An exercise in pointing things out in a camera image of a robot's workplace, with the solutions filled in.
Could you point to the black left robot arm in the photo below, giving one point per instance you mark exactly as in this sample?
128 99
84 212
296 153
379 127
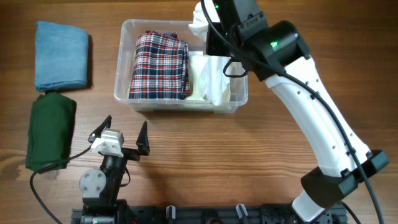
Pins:
100 187

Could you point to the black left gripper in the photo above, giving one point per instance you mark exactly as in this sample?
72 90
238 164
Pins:
143 144

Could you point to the blue cloth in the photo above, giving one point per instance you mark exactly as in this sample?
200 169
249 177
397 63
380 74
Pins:
61 57

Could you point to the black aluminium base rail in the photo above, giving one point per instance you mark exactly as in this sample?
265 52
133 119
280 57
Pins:
266 213

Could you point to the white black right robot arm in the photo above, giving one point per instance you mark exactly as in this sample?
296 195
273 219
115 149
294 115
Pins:
280 58

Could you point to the clear plastic storage container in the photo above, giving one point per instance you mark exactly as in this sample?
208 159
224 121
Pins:
130 31

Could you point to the cream cloth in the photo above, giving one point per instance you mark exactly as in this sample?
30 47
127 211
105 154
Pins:
200 78

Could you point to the red navy plaid cloth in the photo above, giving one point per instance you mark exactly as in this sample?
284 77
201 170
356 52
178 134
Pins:
161 66

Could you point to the dark green cloth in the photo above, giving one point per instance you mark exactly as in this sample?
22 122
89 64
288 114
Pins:
51 126

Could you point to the white cloth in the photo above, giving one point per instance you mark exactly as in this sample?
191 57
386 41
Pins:
207 81

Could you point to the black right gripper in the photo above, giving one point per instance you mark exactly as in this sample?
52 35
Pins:
212 46

